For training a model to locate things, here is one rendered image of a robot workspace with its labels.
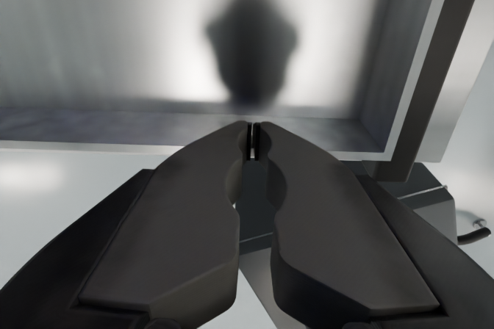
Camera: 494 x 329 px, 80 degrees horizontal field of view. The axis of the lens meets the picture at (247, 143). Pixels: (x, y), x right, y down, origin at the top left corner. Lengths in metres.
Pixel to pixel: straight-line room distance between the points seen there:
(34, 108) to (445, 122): 0.21
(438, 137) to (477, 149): 1.31
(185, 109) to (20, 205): 1.59
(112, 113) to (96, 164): 1.23
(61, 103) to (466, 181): 1.53
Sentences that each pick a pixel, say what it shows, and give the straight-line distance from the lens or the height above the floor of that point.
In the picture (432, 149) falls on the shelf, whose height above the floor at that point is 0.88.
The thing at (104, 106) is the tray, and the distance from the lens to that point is 0.17.
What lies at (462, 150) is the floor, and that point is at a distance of 1.48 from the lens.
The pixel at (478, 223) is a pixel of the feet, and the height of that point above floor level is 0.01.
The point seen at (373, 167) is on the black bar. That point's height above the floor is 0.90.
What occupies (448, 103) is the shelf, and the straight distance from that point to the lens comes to 0.19.
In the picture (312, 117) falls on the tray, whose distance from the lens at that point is 0.16.
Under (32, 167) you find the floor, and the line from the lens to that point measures 1.54.
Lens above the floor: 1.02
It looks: 60 degrees down
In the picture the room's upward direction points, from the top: 179 degrees counter-clockwise
